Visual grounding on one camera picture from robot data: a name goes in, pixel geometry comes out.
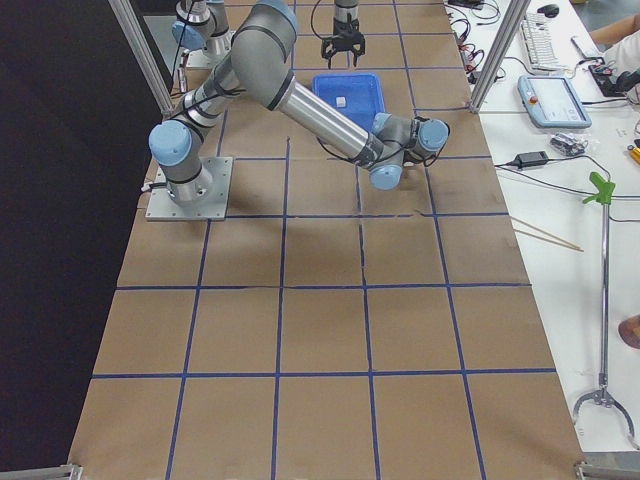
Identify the wooden chopstick pair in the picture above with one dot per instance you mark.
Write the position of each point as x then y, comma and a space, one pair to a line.
525, 228

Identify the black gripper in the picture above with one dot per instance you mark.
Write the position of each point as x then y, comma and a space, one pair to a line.
341, 26

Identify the white keyboard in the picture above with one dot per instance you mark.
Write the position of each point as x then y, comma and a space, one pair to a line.
536, 37

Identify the black computer mouse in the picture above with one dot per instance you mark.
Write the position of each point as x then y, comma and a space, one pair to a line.
549, 10

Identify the teach pendant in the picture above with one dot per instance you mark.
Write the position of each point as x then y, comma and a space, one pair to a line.
552, 102

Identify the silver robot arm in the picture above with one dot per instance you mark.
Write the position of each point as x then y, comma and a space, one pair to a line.
203, 26
255, 63

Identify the black power adapter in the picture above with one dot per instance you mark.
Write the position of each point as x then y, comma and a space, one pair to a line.
531, 159

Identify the green handled reacher grabber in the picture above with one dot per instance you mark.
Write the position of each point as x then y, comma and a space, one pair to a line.
601, 395

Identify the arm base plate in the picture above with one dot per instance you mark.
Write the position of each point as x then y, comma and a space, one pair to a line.
206, 197
198, 59

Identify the aluminium frame post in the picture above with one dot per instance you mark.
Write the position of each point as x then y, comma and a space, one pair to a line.
511, 19

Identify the blue plastic tray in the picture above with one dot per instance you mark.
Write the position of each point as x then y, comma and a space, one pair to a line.
363, 93

